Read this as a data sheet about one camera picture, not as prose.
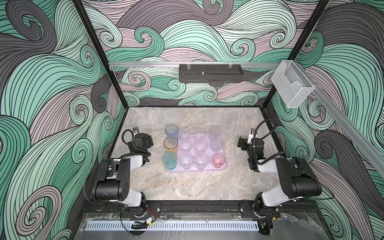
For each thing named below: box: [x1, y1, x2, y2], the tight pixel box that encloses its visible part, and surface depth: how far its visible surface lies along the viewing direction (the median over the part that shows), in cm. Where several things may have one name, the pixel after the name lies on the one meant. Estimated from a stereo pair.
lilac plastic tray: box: [166, 133, 228, 172], surface depth 94 cm
